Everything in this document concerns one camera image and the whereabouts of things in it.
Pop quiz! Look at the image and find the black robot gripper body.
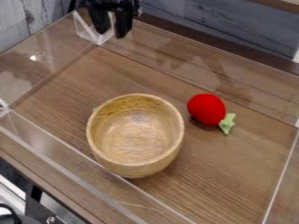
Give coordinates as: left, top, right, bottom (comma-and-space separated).
78, 0, 141, 16

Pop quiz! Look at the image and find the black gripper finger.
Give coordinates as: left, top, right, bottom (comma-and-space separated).
114, 8, 133, 39
88, 6, 110, 34

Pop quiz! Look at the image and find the red plush strawberry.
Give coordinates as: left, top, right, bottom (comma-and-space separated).
187, 94, 236, 135

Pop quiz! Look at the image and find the light wooden bowl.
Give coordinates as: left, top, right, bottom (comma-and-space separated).
86, 94, 184, 179

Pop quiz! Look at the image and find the clear acrylic corner bracket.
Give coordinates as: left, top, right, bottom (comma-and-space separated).
72, 11, 114, 46

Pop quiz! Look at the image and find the clear acrylic tray wall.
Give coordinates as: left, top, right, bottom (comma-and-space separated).
0, 107, 195, 224

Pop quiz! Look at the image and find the black table frame leg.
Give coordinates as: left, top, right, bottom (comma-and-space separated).
24, 185, 66, 224

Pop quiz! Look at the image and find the black cable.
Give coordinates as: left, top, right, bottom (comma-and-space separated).
0, 202, 24, 224

